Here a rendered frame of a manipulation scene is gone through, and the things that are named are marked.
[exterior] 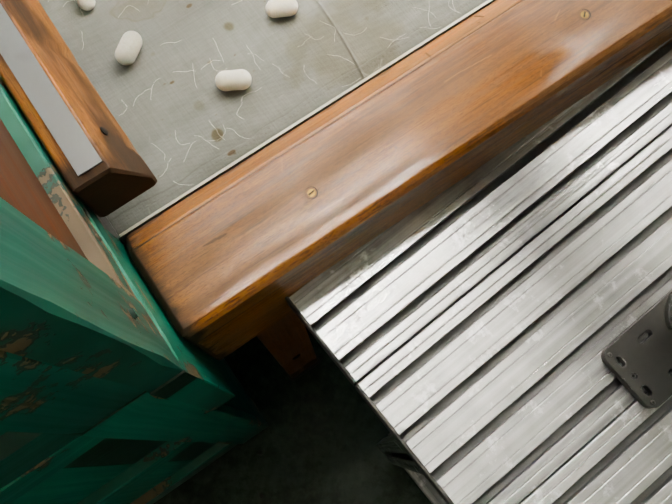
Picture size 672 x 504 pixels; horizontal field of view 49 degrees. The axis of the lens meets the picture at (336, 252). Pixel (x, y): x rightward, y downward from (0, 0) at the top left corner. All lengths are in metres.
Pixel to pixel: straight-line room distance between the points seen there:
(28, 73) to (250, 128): 0.20
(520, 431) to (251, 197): 0.33
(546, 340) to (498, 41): 0.29
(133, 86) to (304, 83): 0.17
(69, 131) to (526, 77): 0.41
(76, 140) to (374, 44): 0.31
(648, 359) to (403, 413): 0.24
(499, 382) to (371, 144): 0.26
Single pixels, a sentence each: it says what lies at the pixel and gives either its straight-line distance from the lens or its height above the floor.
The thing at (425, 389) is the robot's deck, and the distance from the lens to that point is 0.73.
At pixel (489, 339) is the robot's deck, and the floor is 0.67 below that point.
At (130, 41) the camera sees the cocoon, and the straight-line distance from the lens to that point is 0.77.
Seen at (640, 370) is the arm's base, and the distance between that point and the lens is 0.77.
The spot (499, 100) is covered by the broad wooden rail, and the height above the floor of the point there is 0.76.
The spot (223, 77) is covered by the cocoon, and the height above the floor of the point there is 0.76.
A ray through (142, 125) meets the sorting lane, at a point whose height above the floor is 0.74.
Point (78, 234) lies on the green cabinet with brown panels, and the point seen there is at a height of 0.87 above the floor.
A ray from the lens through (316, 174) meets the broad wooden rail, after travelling 0.67.
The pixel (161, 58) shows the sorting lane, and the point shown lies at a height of 0.74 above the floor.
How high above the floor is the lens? 1.39
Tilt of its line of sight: 75 degrees down
